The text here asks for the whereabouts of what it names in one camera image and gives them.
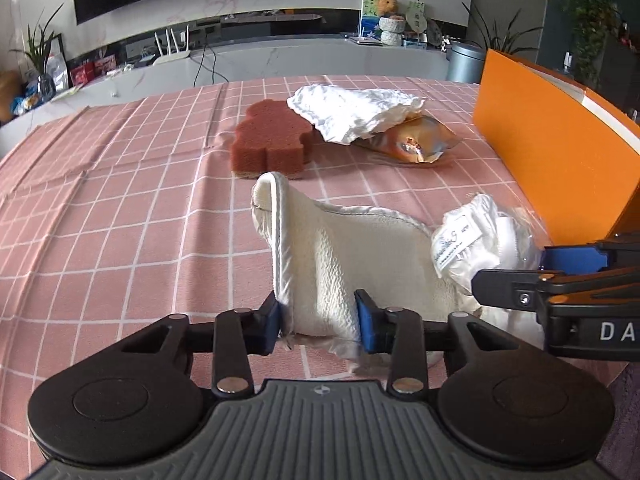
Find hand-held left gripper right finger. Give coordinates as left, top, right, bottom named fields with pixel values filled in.
left=352, top=289, right=528, bottom=396

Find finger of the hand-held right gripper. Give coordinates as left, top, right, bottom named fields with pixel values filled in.
left=471, top=268, right=640, bottom=312
left=542, top=231, right=640, bottom=274

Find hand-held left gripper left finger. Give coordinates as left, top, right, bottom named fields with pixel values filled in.
left=115, top=290, right=281, bottom=399

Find white cloth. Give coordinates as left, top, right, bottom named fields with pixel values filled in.
left=287, top=83, right=427, bottom=146
left=430, top=192, right=547, bottom=347

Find white terry mitt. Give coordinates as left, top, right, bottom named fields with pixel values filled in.
left=250, top=171, right=482, bottom=367

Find orange cardboard box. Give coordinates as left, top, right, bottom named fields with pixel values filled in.
left=472, top=48, right=640, bottom=247

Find purple rug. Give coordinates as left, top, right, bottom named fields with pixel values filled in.
left=594, top=360, right=640, bottom=472

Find gold foil packet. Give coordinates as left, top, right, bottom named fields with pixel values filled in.
left=352, top=113, right=459, bottom=165

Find brown sponge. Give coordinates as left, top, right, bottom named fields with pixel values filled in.
left=230, top=99, right=314, bottom=181

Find pink checked tablecloth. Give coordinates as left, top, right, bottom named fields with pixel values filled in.
left=0, top=75, right=640, bottom=411

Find crumpled white cloth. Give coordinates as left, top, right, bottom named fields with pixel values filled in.
left=287, top=83, right=427, bottom=146

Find grey metal canister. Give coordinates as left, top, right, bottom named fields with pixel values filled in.
left=445, top=41, right=487, bottom=84

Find trailing pothos plant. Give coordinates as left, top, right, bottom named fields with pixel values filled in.
left=559, top=0, right=621, bottom=81

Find long leaf potted plant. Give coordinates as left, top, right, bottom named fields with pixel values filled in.
left=462, top=2, right=544, bottom=56

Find white marble tv cabinet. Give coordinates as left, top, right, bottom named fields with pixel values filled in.
left=0, top=32, right=451, bottom=132

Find round paper fan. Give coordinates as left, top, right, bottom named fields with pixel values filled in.
left=403, top=9, right=430, bottom=44

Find white router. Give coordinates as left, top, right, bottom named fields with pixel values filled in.
left=152, top=23, right=192, bottom=65

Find blue green painting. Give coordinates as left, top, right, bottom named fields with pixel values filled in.
left=359, top=0, right=426, bottom=39

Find blue snack packets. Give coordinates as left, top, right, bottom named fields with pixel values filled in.
left=10, top=92, right=41, bottom=116

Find white plastic bag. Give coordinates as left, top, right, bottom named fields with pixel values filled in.
left=47, top=52, right=69, bottom=90

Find brown round vase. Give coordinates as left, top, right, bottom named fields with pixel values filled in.
left=0, top=70, right=24, bottom=124

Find green plant in glass vase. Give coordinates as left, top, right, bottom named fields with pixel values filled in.
left=9, top=2, right=66, bottom=101

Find black cable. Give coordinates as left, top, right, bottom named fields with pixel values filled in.
left=192, top=42, right=231, bottom=86

